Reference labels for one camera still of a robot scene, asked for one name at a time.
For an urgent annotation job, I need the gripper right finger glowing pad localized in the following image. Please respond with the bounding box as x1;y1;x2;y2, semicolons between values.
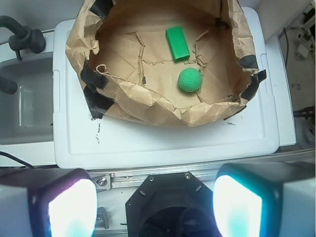
213;162;316;237

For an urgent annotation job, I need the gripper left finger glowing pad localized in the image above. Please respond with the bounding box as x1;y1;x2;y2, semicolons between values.
0;168;98;237

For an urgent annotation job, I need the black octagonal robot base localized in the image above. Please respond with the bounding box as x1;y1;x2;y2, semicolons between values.
125;172;220;237

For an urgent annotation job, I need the green rectangular block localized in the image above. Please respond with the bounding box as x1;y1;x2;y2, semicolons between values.
165;26;190;62

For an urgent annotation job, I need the white plastic bin lid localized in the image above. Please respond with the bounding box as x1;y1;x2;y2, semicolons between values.
52;6;297;170

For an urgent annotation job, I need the clear grey plastic tub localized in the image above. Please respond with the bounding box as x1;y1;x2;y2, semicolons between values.
0;53;53;145

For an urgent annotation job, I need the green dimpled ball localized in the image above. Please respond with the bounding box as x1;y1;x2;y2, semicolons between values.
177;68;202;93

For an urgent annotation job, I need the crumpled brown paper bag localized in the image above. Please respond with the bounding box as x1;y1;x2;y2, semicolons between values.
66;0;267;127

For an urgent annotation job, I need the black cable at left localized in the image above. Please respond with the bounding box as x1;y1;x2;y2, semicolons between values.
0;152;38;170

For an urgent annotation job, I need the black cable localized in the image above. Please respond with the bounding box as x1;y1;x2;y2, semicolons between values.
0;152;38;170
283;27;298;84

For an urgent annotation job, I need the aluminium extrusion rail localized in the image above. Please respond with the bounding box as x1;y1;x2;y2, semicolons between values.
90;148;316;190

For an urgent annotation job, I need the black cylindrical handle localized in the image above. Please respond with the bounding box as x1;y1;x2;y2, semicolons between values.
0;77;18;95

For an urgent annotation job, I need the black cable at right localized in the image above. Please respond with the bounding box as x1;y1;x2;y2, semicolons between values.
283;27;298;84

